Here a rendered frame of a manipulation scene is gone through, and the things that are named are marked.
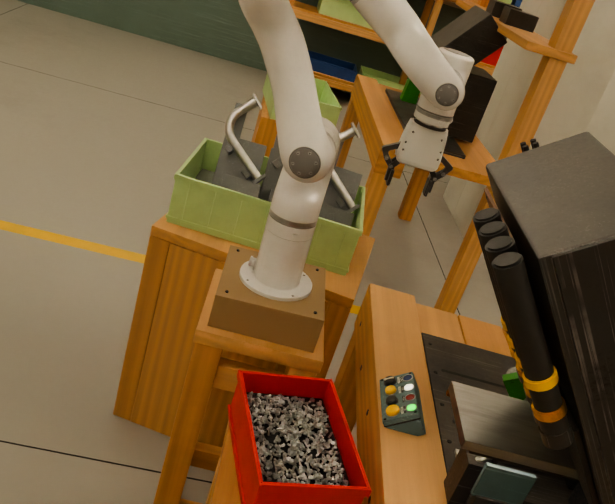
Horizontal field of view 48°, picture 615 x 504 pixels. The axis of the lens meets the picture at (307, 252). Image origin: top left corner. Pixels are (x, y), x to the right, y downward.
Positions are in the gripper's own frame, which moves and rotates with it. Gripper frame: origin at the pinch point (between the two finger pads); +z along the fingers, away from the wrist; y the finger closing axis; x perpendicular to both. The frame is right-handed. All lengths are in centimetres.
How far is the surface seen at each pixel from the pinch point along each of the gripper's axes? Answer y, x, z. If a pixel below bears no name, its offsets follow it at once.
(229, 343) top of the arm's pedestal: 30, 13, 47
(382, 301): -8.3, -16.6, 40.1
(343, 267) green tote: 1, -47, 48
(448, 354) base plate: -25.4, 1.7, 40.1
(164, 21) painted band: 192, -644, 108
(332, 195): 9, -75, 36
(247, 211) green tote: 35, -49, 39
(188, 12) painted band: 169, -646, 92
